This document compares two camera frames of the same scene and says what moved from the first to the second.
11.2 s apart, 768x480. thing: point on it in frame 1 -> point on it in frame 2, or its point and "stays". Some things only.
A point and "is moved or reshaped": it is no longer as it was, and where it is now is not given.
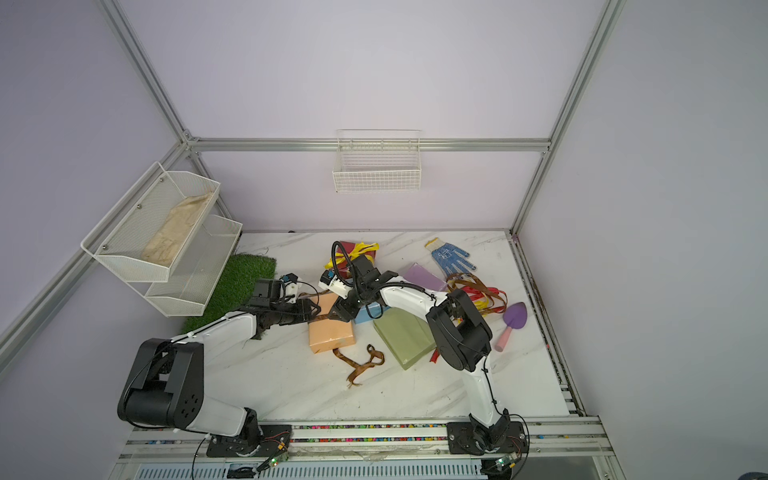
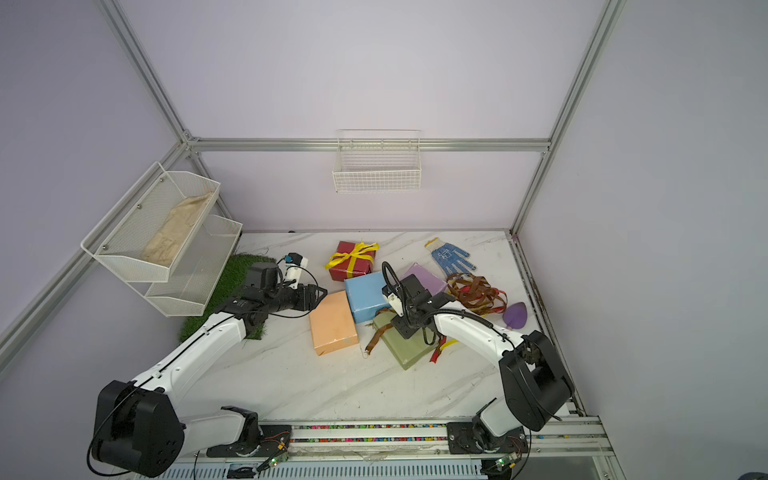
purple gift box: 420,276 stays
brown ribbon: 499,304 stays
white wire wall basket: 377,160 stays
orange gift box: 329,333 stays
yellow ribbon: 482,304 is moved or reshaped
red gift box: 353,250 stays
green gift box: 407,336 stays
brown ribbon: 376,358 -> 380,330
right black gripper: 345,309 -> 401,324
